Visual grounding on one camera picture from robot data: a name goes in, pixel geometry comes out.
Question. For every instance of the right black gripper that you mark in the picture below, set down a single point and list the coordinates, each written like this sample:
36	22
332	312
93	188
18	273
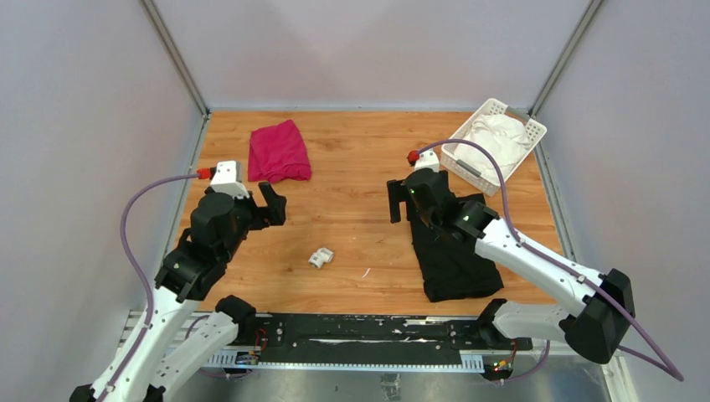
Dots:
398	193

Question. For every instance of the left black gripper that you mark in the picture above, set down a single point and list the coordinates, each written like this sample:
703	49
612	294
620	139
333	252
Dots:
265	216

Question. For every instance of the white pipe fitting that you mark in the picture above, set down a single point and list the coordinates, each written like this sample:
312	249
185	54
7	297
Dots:
321	257

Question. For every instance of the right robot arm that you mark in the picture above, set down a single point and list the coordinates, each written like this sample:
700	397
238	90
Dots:
592	309

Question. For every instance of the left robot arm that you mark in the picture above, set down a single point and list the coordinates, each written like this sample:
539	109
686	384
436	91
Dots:
143	370

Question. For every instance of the magenta folded cloth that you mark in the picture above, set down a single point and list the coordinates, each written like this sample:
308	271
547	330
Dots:
277	153

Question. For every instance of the black folded cloth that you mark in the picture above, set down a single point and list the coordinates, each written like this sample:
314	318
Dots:
450	271

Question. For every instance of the white cloth in basket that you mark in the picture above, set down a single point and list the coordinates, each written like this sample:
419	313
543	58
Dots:
505	138

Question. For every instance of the white plastic basket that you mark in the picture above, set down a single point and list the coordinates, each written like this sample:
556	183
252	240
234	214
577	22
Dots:
535	131

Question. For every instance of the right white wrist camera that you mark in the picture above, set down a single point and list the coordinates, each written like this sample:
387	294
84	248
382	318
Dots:
424	160

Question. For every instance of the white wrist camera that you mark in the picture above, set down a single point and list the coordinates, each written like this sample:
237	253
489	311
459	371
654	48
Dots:
225	177
424	160

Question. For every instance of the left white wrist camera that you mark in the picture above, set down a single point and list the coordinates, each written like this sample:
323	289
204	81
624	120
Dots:
225	177

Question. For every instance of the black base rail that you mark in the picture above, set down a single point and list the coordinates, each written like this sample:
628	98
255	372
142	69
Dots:
351	341

